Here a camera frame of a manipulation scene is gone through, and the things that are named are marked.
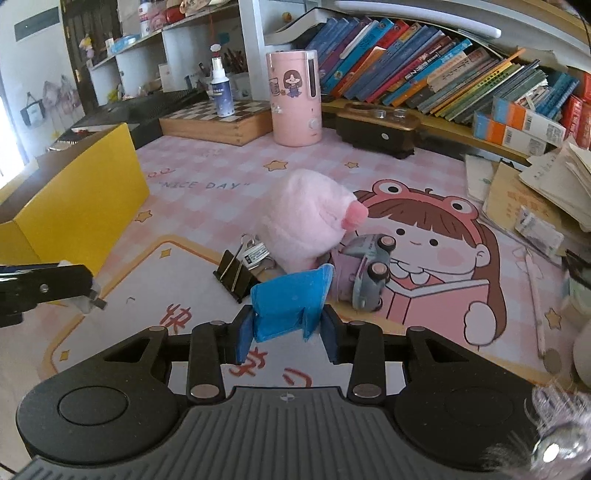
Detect black binder clip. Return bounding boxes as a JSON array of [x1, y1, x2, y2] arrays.
[[212, 250, 260, 304]]

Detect grey toy car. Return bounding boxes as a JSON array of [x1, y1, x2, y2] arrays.
[[342, 234, 397, 312]]

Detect blue cloth piece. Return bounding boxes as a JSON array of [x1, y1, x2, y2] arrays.
[[250, 263, 335, 343]]

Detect pink plush pig toy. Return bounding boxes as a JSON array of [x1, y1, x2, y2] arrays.
[[253, 169, 369, 273]]

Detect small metal padlock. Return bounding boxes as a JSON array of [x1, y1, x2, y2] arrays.
[[238, 234, 270, 270]]

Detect yellow cardboard box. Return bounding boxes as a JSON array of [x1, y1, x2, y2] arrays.
[[0, 123, 149, 274]]

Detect pink cartoon desk mat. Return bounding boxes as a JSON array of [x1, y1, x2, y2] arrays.
[[38, 128, 574, 398]]

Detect pink pen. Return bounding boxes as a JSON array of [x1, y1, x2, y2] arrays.
[[525, 250, 546, 359]]

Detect dark brown wooden device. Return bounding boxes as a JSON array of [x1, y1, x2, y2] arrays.
[[335, 102, 421, 159]]

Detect stack of loose papers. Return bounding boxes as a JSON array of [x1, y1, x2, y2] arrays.
[[464, 137, 590, 265]]

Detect wooden chess board box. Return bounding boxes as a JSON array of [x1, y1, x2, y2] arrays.
[[159, 100, 273, 146]]

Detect white spray bottle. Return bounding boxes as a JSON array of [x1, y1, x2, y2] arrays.
[[211, 44, 235, 118]]

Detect orange blue boxed books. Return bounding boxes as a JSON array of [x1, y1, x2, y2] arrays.
[[472, 97, 566, 156]]

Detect pink cylindrical humidifier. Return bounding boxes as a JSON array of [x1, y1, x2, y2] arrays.
[[266, 50, 322, 147]]

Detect row of leaning books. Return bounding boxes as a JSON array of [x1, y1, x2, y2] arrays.
[[301, 16, 582, 125]]

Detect white shelf unit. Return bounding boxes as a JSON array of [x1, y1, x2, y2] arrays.
[[89, 1, 246, 105]]

